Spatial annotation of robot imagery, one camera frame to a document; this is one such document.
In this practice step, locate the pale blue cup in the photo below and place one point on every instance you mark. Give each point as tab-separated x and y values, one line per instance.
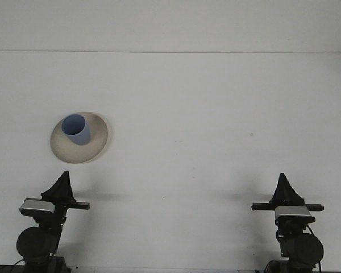
79	136

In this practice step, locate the pale round plate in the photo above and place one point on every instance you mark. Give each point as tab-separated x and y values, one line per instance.
82	155

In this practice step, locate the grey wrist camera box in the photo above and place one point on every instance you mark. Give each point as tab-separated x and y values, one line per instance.
294	214
37	207

